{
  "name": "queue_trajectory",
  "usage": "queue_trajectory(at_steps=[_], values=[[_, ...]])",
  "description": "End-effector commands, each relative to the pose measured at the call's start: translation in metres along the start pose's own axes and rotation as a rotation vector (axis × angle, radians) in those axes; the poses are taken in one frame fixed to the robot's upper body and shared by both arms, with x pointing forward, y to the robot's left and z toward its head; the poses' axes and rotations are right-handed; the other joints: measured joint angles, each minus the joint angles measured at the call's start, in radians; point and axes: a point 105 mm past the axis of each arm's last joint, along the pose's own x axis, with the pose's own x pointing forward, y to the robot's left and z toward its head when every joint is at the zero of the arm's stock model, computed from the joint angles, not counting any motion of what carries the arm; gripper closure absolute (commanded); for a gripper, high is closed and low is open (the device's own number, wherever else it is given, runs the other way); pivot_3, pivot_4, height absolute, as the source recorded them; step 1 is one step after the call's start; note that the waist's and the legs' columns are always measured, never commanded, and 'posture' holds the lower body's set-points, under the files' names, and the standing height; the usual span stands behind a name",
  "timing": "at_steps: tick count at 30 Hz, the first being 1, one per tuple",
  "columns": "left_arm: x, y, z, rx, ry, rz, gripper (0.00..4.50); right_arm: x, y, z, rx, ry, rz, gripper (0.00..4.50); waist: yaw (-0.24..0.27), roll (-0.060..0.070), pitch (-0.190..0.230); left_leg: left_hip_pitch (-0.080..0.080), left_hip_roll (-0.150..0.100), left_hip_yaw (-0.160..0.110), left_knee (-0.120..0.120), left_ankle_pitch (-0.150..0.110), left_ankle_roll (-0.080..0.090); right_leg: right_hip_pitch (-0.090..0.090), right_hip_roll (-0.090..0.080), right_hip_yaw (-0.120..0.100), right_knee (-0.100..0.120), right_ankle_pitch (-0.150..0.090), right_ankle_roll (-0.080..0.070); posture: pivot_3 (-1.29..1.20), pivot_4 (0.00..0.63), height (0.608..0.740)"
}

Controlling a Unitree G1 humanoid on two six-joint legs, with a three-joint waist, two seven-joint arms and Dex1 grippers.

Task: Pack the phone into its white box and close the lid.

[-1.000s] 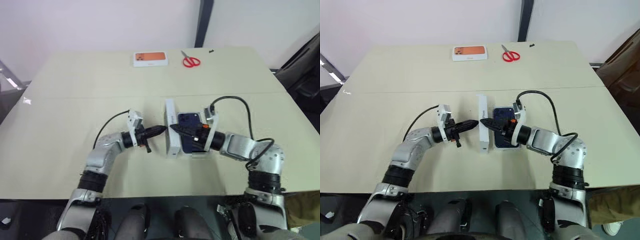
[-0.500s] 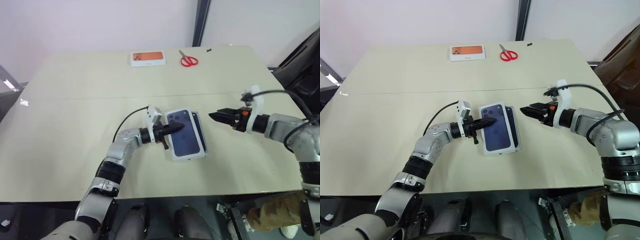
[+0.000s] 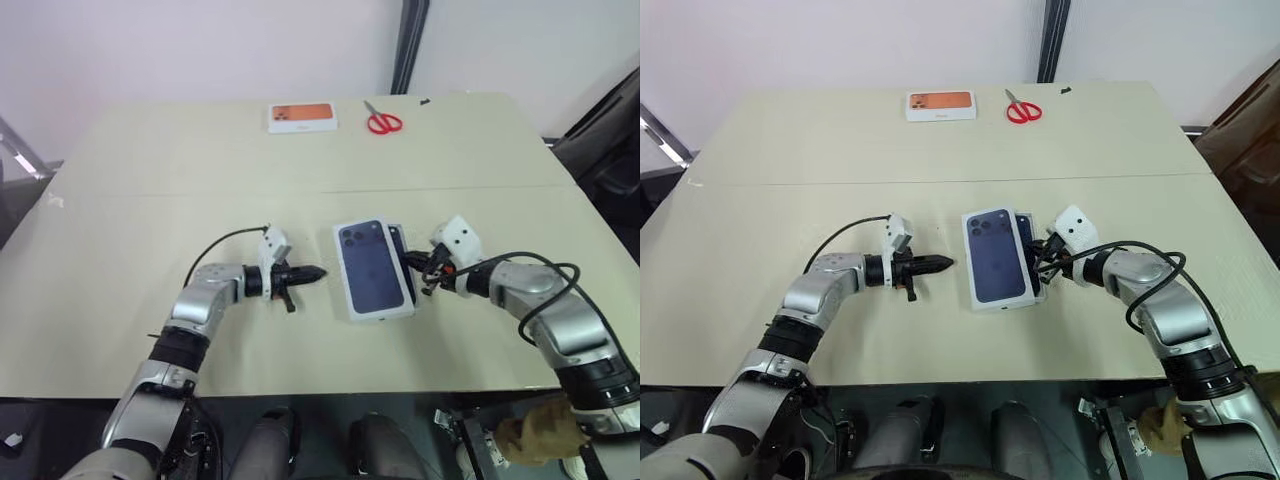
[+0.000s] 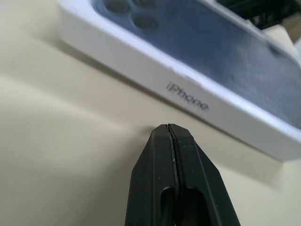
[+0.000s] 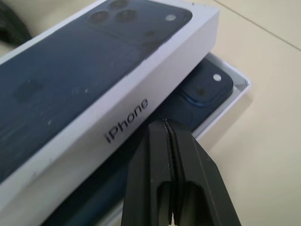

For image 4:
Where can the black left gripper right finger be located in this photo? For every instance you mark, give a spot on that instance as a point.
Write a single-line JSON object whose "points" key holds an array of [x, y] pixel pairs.
{"points": [[200, 183]]}

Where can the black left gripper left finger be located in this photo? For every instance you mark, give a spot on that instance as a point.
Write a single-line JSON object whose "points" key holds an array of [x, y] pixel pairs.
{"points": [[152, 179]]}

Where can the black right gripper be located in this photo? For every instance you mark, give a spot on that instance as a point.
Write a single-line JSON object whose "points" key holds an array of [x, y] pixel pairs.
{"points": [[263, 11]]}

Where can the white iPhone box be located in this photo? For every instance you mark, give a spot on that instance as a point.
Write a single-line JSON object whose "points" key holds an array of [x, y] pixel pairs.
{"points": [[211, 61]]}

